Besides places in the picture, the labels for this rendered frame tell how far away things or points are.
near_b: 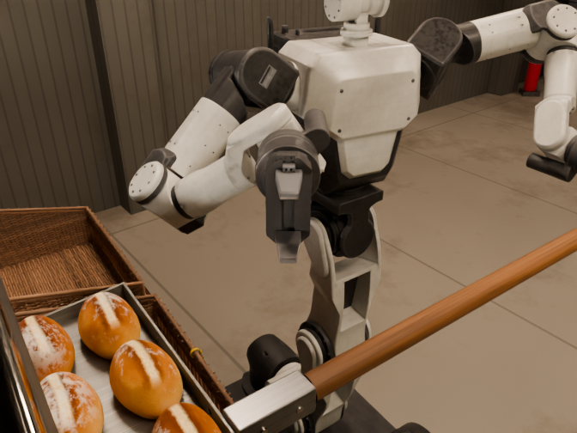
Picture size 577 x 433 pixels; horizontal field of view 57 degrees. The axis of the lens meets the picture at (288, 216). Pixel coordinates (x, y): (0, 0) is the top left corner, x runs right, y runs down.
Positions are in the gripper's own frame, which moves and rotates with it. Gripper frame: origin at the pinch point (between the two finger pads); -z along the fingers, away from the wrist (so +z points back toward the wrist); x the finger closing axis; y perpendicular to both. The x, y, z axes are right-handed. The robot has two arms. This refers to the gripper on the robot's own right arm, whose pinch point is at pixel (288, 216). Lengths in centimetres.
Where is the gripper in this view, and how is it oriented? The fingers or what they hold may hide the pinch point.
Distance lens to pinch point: 61.7
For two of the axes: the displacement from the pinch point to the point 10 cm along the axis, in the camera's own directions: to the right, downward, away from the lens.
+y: 10.0, 0.0, 0.1
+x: 0.1, -8.7, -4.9
